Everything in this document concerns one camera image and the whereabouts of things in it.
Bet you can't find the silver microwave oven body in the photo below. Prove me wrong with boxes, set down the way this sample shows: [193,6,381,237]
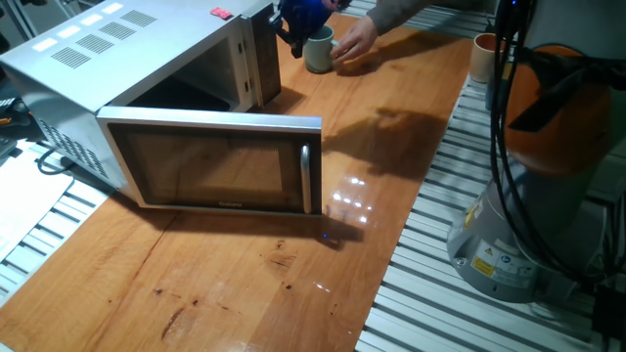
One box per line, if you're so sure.
[0,0,284,197]

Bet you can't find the black computer keyboard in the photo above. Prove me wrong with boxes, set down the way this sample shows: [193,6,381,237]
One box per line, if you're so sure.
[0,136,19,162]

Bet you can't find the white paper sheets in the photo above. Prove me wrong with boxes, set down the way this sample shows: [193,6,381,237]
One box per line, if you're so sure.
[0,151,75,261]

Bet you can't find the person in grey jacket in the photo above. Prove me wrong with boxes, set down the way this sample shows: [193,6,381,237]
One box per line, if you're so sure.
[366,0,444,37]

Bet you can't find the black microwave power cable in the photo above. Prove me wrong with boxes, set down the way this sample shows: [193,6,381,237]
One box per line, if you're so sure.
[35,146,75,177]

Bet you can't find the slanted grey metal bar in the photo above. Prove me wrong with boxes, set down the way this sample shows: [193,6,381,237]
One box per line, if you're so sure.
[4,0,36,38]

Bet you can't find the cream cup with orange inside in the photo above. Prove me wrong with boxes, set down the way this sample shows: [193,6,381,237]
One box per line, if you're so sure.
[469,32,506,84]

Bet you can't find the green ceramic mug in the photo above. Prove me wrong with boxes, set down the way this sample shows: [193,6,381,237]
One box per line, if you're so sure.
[302,23,340,75]

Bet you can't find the black and orange teach pendant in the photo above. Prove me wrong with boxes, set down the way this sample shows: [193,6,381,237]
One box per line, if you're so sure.
[0,96,35,130]

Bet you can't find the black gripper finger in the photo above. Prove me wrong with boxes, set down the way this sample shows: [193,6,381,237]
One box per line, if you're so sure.
[290,33,308,61]
[268,11,295,44]

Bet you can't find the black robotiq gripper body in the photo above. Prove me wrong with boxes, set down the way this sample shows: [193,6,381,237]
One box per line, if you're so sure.
[278,0,335,44]

